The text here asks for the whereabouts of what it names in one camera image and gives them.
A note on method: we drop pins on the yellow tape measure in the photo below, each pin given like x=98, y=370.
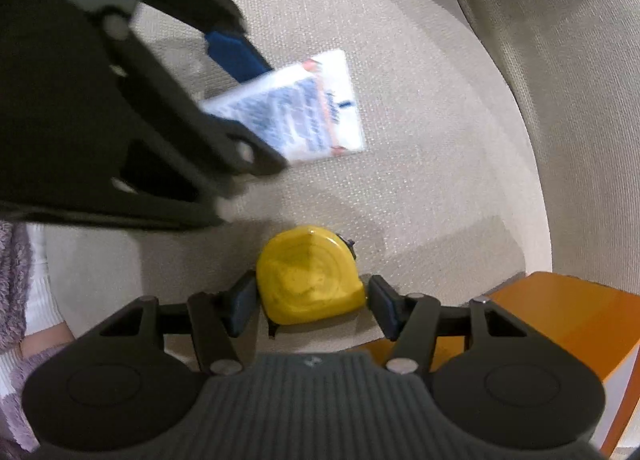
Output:
x=305, y=275

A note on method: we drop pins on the purple fluffy blanket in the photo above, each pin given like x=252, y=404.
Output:
x=12, y=280

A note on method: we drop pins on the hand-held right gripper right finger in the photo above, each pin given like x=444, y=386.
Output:
x=382, y=310

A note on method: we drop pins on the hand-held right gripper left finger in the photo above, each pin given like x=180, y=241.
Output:
x=242, y=310

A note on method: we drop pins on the white blue tissue packet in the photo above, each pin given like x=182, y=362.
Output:
x=310, y=109

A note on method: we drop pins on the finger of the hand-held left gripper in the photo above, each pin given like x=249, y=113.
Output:
x=165, y=89
x=232, y=54

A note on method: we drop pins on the orange cardboard box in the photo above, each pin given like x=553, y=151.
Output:
x=550, y=320

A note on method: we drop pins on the beige sofa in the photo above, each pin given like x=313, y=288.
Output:
x=425, y=164

